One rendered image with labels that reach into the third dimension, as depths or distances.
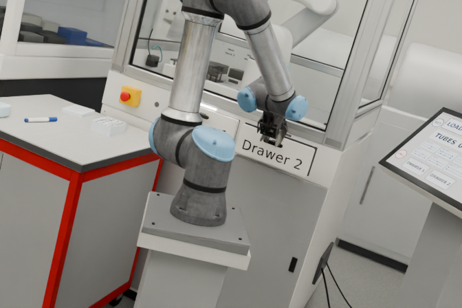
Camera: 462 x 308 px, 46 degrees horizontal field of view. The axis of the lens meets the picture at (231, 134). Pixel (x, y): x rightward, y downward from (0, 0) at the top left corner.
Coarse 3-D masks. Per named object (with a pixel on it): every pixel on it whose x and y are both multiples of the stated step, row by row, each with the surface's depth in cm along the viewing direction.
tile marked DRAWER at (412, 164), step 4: (408, 160) 180; (412, 160) 179; (416, 160) 179; (404, 164) 180; (408, 164) 179; (412, 164) 178; (416, 164) 177; (420, 164) 176; (424, 164) 175; (408, 168) 178; (412, 168) 177; (416, 168) 176; (420, 168) 175; (424, 168) 174; (428, 168) 173; (412, 172) 176; (416, 172) 175; (420, 172) 174; (424, 172) 173; (420, 176) 172
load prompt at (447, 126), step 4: (448, 120) 185; (452, 120) 184; (456, 120) 183; (444, 124) 184; (448, 124) 183; (452, 124) 182; (456, 124) 181; (460, 124) 180; (444, 128) 183; (448, 128) 182; (452, 128) 181; (456, 128) 180; (460, 128) 179; (452, 132) 180; (456, 132) 178; (460, 132) 178
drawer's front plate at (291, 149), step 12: (240, 132) 206; (252, 132) 204; (240, 144) 207; (252, 144) 205; (264, 144) 203; (288, 144) 200; (300, 144) 198; (252, 156) 205; (264, 156) 204; (288, 156) 200; (300, 156) 198; (312, 156) 197; (288, 168) 201; (300, 168) 199
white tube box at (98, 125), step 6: (96, 120) 205; (102, 120) 208; (114, 120) 212; (90, 126) 203; (96, 126) 202; (102, 126) 202; (108, 126) 201; (114, 126) 203; (120, 126) 208; (102, 132) 202; (108, 132) 201; (114, 132) 205; (120, 132) 210
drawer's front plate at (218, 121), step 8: (208, 112) 213; (216, 112) 213; (208, 120) 213; (216, 120) 212; (224, 120) 211; (232, 120) 210; (216, 128) 212; (224, 128) 211; (232, 128) 210; (232, 136) 210
